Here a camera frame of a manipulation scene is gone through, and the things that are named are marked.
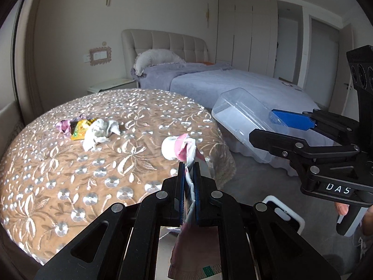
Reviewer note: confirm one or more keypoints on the round table with patterned cloth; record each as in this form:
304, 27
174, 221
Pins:
116, 166

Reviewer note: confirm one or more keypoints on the framed wall switch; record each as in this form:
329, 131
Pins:
100, 55

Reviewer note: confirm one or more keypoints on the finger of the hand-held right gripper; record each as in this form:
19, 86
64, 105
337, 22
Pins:
291, 119
276, 143

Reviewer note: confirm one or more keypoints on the small pink wrapper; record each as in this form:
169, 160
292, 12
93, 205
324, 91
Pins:
62, 126

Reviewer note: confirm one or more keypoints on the person's right hand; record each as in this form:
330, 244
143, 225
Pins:
341, 209

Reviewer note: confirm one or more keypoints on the white wall socket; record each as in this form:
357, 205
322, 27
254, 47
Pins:
86, 59

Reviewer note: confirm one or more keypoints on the white rimmed bin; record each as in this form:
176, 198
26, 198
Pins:
292, 214

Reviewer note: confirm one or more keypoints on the yellow black snack wrapper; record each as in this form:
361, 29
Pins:
80, 130

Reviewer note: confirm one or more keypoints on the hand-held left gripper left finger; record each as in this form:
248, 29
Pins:
182, 186

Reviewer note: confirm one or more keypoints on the white nightstand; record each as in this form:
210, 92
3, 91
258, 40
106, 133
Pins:
110, 85

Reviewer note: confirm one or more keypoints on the clear plastic storage box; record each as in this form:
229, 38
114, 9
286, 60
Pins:
233, 113

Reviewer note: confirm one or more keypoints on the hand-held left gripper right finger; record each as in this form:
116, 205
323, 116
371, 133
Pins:
197, 186

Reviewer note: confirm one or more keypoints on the small gold wall ornament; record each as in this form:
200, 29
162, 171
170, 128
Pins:
208, 14

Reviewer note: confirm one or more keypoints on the white frilled pillow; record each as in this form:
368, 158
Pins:
154, 58

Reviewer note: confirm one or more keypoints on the white crumpled tissue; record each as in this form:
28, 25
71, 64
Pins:
99, 134

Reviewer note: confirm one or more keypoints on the beige window seat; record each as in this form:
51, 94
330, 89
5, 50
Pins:
8, 116

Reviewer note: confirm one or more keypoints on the pink white wrapper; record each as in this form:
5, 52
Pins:
174, 148

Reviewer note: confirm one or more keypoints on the bed with lilac cover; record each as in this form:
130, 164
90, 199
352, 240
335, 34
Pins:
218, 78

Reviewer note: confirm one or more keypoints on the beige wardrobe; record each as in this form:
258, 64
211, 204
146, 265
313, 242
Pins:
250, 38

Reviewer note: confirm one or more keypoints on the beige padded headboard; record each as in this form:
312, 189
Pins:
169, 42

